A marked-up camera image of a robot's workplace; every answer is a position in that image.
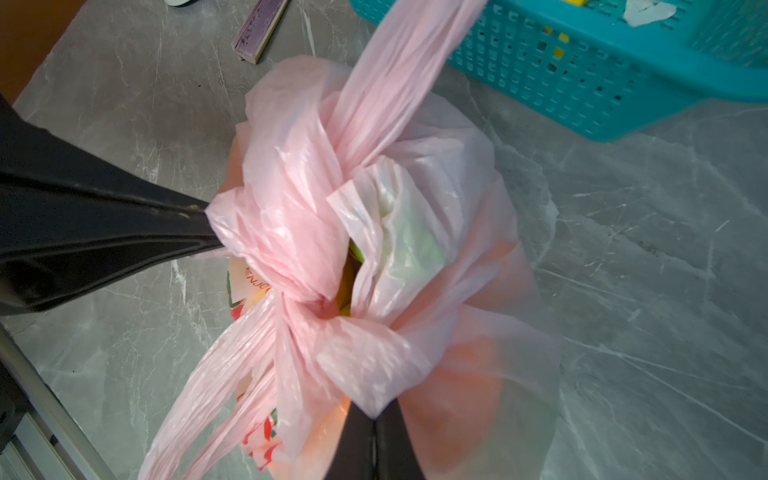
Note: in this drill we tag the teal plastic basket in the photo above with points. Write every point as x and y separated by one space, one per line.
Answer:
618 76

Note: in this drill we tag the white round clock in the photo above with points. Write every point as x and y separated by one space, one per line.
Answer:
177 3

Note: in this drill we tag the pink plastic bag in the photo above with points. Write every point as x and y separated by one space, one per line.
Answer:
373 210

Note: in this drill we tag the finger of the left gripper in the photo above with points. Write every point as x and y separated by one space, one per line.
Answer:
72 223

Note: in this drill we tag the yellow banana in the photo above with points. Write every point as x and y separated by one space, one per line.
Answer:
558 52

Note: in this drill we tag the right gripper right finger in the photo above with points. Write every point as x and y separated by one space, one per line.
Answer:
394 453

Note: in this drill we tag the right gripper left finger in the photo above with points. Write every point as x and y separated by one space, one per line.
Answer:
354 455

